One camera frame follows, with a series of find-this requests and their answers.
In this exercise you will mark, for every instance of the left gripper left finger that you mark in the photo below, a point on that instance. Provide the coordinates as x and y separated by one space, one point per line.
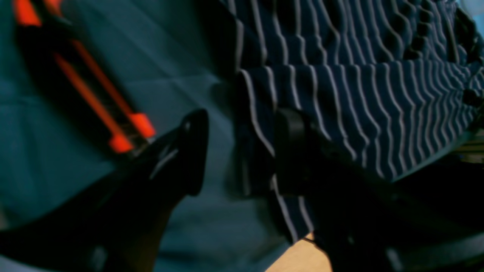
117 223

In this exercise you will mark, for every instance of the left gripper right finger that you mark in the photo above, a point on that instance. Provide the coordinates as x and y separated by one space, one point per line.
431 221

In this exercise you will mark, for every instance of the navy white striped t-shirt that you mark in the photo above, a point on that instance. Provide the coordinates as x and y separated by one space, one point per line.
383 79

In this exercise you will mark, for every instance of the light blue table cloth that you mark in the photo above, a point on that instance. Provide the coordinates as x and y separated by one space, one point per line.
160 52

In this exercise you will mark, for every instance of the orange black utility knife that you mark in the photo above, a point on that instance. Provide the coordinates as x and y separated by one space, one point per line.
69 72

